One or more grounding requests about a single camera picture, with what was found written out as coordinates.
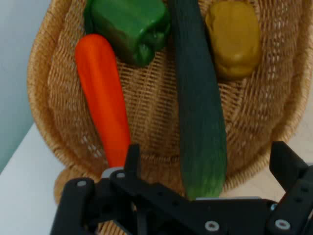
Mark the green toy bell pepper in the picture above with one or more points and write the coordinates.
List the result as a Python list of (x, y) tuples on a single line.
[(132, 27)]

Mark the woven wicker basket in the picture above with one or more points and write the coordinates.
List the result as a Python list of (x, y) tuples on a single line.
[(151, 102)]

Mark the dark green toy cucumber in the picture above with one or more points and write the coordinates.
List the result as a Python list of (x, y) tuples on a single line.
[(198, 102)]

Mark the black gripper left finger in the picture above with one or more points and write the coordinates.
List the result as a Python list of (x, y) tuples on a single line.
[(115, 195)]

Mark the orange toy carrot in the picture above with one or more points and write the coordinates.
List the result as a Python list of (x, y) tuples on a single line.
[(102, 98)]

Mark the yellow toy bell pepper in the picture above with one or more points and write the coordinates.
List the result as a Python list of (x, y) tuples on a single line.
[(234, 39)]

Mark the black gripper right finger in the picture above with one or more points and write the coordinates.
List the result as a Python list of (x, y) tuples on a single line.
[(291, 186)]

